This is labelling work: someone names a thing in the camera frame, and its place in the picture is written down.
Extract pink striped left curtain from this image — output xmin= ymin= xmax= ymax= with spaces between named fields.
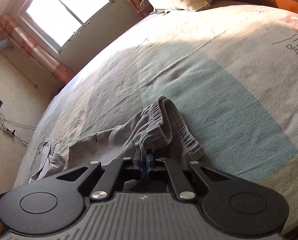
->
xmin=0 ymin=14 xmax=74 ymax=84

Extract grey pyjama trousers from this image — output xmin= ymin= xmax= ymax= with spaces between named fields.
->
xmin=29 ymin=96 xmax=205 ymax=182

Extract window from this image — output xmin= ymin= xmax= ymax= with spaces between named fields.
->
xmin=18 ymin=0 xmax=115 ymax=54

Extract white power strip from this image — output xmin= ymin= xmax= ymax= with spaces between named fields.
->
xmin=3 ymin=127 xmax=16 ymax=137

